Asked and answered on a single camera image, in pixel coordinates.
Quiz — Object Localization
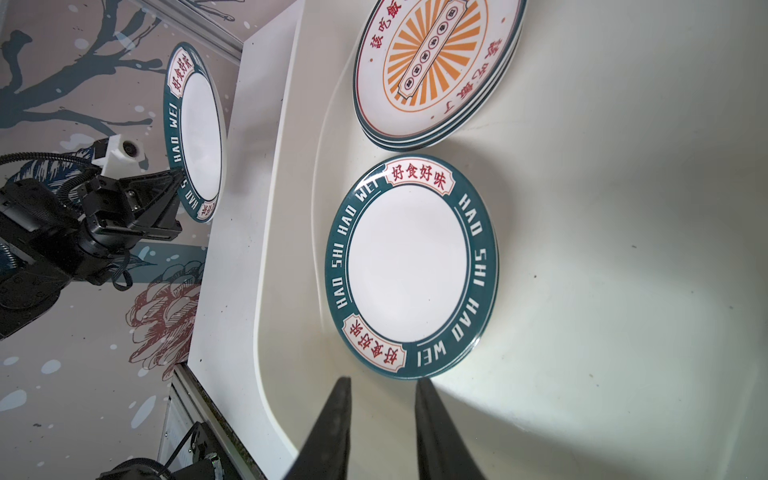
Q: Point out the aluminium front rail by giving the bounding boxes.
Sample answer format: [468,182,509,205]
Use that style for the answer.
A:
[157,364,265,479]

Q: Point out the large orange sunburst plate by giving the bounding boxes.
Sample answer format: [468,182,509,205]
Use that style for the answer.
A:
[352,0,528,152]

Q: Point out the white plastic bin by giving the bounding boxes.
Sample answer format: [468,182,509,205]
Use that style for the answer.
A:
[254,0,768,480]

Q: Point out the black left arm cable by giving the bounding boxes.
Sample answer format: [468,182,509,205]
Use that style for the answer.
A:
[0,149,103,211]

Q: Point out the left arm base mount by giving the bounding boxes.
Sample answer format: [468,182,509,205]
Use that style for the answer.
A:
[97,422,243,480]

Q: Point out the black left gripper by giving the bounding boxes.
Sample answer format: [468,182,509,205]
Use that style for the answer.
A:
[80,169,183,243]

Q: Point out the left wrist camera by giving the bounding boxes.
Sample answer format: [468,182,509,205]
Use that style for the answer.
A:
[91,134,146,180]

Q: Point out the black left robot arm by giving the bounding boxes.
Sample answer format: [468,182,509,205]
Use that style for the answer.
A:
[1,170,186,338]

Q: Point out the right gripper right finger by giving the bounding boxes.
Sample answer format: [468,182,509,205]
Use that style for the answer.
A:
[415,378,485,480]

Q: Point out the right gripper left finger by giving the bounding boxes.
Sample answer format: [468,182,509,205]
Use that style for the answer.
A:
[284,377,352,480]

